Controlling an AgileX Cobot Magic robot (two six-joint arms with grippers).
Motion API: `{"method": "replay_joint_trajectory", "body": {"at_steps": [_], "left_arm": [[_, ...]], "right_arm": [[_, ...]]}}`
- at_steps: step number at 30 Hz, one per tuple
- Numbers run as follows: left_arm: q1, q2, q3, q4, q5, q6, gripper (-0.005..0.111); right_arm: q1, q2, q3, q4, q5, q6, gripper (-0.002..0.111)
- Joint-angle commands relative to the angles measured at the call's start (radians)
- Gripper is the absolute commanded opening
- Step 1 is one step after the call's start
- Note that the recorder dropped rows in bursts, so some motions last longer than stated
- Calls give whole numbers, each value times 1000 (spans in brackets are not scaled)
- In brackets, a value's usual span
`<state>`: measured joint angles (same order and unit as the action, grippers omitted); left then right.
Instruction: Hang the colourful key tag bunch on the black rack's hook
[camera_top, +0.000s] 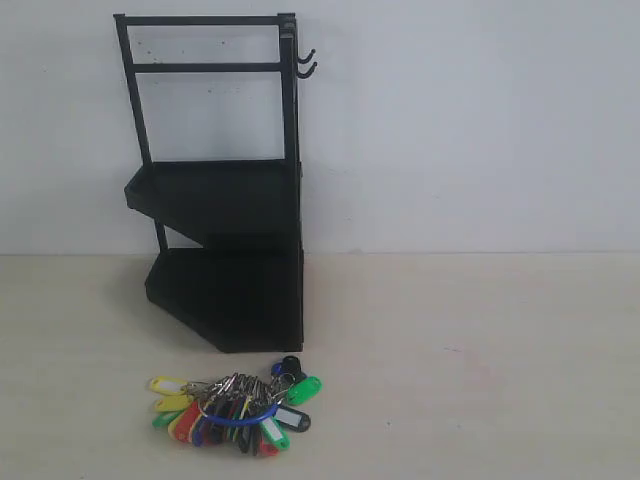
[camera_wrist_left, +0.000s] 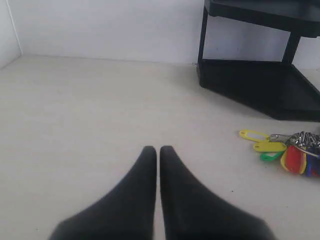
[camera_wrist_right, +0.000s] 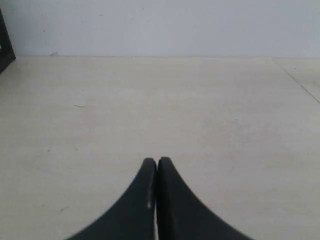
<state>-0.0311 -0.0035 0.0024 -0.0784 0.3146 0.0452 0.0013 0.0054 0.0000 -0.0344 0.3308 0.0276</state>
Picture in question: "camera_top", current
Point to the colourful key tag bunch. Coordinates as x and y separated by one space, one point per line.
253 414

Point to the black two-tier metal rack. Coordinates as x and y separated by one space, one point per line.
230 264

